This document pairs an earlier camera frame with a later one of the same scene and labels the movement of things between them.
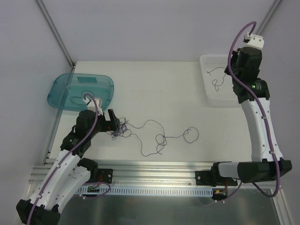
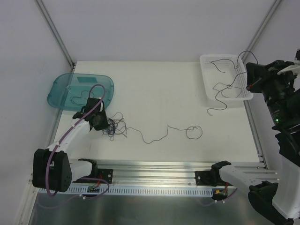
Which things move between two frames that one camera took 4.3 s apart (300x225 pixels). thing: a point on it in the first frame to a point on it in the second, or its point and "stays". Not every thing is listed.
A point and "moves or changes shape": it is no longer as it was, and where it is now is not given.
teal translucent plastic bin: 67,90 stays
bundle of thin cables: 122,130 moves or changes shape
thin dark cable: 209,72 to 213,62
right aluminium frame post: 273,10 stays
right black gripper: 233,63 to 255,76
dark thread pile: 167,137 to 167,132
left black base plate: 105,175 stays
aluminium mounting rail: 142,173 stays
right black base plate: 206,178 stays
